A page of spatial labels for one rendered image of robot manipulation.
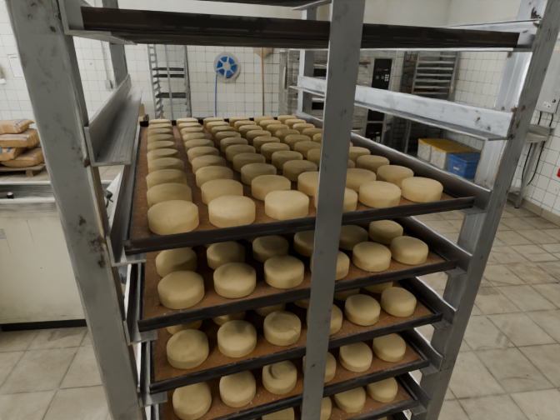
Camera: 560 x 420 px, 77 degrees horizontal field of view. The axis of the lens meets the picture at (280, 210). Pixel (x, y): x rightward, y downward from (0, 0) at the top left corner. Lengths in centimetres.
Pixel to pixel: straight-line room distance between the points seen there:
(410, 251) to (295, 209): 19
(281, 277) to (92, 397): 194
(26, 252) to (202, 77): 428
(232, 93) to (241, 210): 574
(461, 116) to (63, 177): 44
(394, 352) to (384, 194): 28
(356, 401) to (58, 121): 56
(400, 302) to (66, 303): 227
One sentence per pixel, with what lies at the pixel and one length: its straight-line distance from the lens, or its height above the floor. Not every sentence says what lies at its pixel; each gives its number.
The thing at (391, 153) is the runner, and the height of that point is 151.
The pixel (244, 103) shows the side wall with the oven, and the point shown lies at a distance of 610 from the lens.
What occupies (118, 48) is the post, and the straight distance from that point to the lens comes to 90.
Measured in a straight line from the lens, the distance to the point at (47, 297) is 261.
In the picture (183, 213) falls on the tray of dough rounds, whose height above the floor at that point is 151.
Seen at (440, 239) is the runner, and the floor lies 142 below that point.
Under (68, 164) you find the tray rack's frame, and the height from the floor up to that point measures 158.
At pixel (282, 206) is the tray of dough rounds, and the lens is 38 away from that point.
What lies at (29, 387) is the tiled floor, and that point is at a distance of 248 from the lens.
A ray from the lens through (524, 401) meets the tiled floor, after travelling 249.
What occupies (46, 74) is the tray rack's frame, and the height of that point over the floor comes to 164.
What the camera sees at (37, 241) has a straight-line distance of 241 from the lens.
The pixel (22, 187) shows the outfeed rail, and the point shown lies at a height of 87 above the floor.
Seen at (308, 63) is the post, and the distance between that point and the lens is 98.
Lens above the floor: 166
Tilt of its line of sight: 24 degrees down
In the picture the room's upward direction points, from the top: 2 degrees clockwise
